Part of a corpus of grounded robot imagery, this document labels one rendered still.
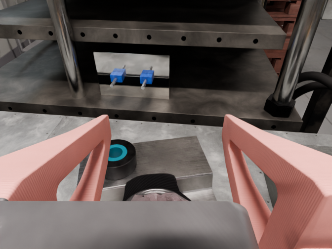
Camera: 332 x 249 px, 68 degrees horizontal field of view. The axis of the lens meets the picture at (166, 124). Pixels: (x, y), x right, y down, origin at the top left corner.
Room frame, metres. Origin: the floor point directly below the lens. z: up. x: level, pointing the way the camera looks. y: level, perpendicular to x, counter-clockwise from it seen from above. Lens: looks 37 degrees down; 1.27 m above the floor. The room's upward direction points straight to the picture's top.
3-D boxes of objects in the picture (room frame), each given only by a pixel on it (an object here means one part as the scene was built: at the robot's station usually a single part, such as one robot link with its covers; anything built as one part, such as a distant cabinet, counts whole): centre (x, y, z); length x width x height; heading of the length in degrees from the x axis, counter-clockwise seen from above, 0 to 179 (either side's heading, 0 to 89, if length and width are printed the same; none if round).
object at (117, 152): (0.35, 0.10, 0.93); 0.08 x 0.08 x 0.04
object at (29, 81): (1.16, 0.13, 0.76); 1.30 x 0.84 x 0.06; 83
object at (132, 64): (1.07, 0.09, 0.87); 0.50 x 0.27 x 0.17; 173
